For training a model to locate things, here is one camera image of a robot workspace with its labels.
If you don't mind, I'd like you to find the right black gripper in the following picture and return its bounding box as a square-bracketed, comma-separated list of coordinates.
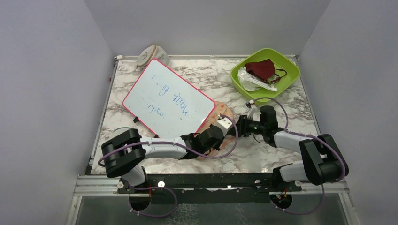
[227, 114, 266, 137]

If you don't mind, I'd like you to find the peach floral mesh laundry bag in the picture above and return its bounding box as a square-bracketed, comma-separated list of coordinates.
[197, 101, 236, 157]

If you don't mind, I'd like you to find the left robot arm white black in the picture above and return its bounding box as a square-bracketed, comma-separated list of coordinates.
[98, 119, 237, 193]

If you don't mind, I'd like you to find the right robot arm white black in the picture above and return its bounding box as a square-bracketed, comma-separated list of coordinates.
[228, 105, 349, 191]

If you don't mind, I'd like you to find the maroon bra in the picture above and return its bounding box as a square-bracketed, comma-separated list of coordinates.
[245, 59, 287, 84]

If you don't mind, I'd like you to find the pink framed whiteboard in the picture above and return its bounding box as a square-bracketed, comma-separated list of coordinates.
[122, 59, 216, 138]

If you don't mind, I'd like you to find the green plastic bin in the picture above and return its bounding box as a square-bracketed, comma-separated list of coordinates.
[230, 48, 301, 105]

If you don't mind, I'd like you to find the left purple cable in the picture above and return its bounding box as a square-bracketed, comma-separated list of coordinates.
[97, 114, 239, 218]

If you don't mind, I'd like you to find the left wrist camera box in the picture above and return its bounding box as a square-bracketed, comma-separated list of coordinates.
[214, 114, 234, 135]

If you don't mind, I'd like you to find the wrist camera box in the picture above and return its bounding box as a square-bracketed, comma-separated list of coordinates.
[245, 99, 259, 120]
[214, 114, 234, 135]

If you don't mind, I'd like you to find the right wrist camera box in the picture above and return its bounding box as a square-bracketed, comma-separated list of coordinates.
[245, 99, 259, 120]

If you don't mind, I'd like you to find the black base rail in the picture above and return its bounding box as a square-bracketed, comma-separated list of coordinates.
[117, 173, 302, 204]

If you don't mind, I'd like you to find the aluminium frame rail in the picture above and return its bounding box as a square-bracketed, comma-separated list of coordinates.
[73, 175, 120, 197]

